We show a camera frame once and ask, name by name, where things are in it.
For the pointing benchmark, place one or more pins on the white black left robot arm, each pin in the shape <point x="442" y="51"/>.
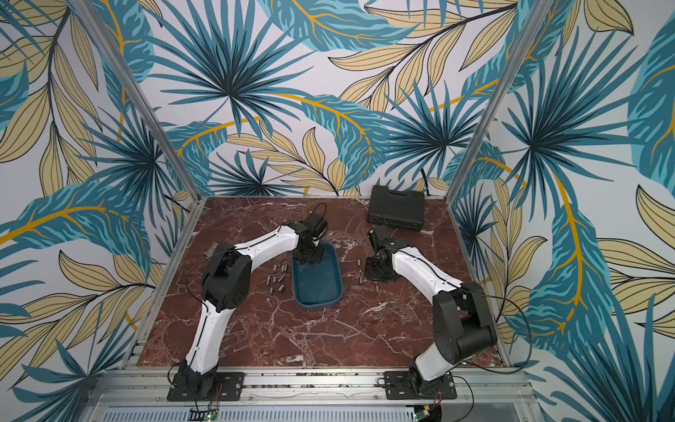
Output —
<point x="226" y="283"/>

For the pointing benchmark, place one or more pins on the aluminium front rail frame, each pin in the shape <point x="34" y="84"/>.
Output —
<point x="293" y="394"/>

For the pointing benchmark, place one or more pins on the aluminium right corner post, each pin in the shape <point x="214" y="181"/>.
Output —
<point x="522" y="45"/>

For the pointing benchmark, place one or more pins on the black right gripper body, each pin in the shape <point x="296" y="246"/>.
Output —
<point x="377" y="266"/>

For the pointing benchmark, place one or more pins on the aluminium left corner post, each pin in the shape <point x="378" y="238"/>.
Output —
<point x="95" y="26"/>

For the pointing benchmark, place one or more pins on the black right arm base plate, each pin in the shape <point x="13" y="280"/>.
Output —
<point x="410" y="385"/>

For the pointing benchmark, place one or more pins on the teal plastic storage box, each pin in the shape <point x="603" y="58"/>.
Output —
<point x="318" y="286"/>

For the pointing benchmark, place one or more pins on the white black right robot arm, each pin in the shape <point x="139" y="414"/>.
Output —
<point x="461" y="318"/>

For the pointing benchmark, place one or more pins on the black plastic tool case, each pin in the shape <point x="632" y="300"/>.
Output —
<point x="396" y="209"/>

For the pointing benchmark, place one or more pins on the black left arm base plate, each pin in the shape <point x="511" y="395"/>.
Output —
<point x="205" y="386"/>

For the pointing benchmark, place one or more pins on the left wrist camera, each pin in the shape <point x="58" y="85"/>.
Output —
<point x="316" y="224"/>

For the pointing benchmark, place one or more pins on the aluminium corner post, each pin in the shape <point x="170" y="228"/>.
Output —
<point x="522" y="45"/>
<point x="95" y="26"/>

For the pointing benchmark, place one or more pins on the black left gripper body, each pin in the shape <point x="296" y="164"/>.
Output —
<point x="307" y="254"/>

